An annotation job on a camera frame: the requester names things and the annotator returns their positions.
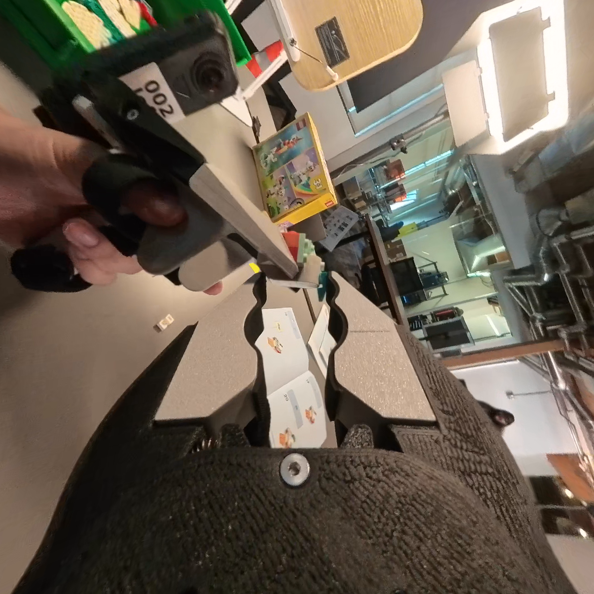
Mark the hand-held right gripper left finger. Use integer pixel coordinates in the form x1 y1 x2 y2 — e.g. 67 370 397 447
154 278 271 448

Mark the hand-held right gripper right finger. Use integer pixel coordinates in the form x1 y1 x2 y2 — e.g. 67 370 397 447
324 270 438 424

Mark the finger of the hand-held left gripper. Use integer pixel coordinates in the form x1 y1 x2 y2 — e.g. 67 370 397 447
179 234 322 294
189 162 299 280

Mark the small multicolour lego model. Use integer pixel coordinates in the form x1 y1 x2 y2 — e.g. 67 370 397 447
278 230 325 283

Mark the yellow lego set box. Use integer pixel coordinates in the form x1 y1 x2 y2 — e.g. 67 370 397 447
252 112 338 223

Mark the lego instruction booklet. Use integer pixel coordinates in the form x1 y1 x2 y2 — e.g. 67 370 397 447
255 306 328 449

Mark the green lego baseplate build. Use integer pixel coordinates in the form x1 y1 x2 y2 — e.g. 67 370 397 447
0 0 252 68

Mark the person's left hand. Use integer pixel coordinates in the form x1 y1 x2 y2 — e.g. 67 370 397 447
0 111 224 297

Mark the white paper sheet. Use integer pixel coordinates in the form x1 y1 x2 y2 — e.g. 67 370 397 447
308 304 336 368

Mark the black equipment case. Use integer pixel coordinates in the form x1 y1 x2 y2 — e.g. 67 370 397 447
421 316 475 356

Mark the grey-blue printed sheet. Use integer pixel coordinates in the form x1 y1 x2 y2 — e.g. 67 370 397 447
319 206 361 252

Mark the red and white object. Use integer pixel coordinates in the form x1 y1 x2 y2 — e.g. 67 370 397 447
245 40 285 78

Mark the white ceiling lamp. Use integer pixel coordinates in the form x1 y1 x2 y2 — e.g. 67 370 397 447
441 6 570 147

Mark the metal pipe frame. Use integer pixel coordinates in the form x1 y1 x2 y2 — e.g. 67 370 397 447
503 204 594 372

